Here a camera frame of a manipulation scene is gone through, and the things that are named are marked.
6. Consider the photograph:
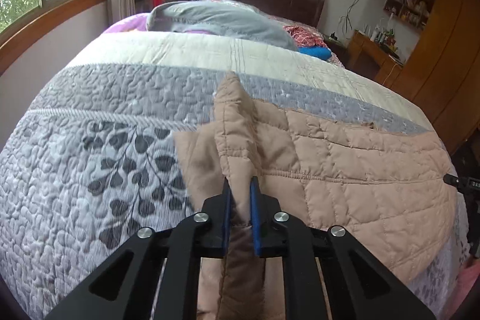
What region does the beige quilted jacket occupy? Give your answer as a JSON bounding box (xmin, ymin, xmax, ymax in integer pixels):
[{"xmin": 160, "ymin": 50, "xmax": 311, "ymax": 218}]
[{"xmin": 174, "ymin": 74, "xmax": 459, "ymax": 319}]

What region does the wooden wardrobe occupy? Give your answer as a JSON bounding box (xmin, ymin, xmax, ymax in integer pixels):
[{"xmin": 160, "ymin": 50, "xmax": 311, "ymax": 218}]
[{"xmin": 389, "ymin": 0, "xmax": 479, "ymax": 154}]

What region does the grey white quilted bedspread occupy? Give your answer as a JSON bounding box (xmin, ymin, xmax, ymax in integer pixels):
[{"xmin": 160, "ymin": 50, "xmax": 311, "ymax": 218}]
[{"xmin": 1, "ymin": 32, "xmax": 467, "ymax": 319}]

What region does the wooden desk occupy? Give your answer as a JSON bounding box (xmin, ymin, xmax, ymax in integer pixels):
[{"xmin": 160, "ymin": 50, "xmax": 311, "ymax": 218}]
[{"xmin": 346, "ymin": 30, "xmax": 404, "ymax": 88}]

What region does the dark nightstand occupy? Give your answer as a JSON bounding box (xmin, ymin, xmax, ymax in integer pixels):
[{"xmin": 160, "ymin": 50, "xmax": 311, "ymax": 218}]
[{"xmin": 324, "ymin": 37, "xmax": 352, "ymax": 70}]

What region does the blue folded cloth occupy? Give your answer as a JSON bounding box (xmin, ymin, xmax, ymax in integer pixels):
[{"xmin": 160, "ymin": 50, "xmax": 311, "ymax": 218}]
[{"xmin": 298, "ymin": 46, "xmax": 332, "ymax": 61}]

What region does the red patterned cloth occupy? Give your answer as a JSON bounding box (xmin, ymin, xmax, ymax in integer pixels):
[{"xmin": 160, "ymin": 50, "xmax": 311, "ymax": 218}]
[{"xmin": 283, "ymin": 25, "xmax": 327, "ymax": 48}]

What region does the grey pillow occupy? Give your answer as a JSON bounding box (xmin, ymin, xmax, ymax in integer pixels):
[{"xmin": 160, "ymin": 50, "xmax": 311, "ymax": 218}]
[{"xmin": 145, "ymin": 0, "xmax": 298, "ymax": 51}]

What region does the wall bookshelf with books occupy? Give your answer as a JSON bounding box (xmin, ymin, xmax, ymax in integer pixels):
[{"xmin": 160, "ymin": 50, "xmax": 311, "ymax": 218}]
[{"xmin": 383, "ymin": 0, "xmax": 434, "ymax": 32}]

